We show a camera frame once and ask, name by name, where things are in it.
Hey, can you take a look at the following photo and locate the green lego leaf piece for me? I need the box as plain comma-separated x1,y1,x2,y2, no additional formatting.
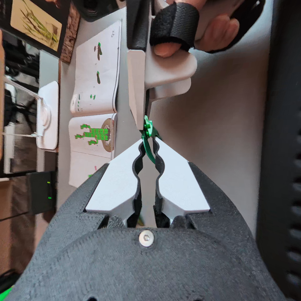
141,127,163,165

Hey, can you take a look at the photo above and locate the black lego box with picture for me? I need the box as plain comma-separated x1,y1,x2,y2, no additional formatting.
0,0,81,64

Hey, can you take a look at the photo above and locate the person's right hand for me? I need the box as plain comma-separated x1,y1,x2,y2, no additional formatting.
154,0,241,58

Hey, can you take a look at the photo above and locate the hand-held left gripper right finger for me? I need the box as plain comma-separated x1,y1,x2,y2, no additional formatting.
152,137,211,228

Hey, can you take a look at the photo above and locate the lego instruction booklet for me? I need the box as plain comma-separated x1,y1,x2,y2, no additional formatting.
68,20,123,188

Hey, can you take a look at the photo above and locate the white stand with clear panel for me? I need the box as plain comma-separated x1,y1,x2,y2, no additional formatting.
0,76,46,139

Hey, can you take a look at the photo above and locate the green cable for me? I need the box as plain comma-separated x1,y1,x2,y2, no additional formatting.
0,283,13,301

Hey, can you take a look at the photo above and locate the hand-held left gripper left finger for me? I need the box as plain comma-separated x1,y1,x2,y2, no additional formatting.
85,138,145,228

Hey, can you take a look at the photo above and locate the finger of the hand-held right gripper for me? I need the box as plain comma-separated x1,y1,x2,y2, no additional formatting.
127,49,198,131
149,78,192,101

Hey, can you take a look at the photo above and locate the small green lego stud piece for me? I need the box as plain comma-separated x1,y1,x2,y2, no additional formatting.
143,115,154,137

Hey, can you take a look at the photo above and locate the black device with green lights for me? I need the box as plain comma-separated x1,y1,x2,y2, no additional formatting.
25,171,58,216

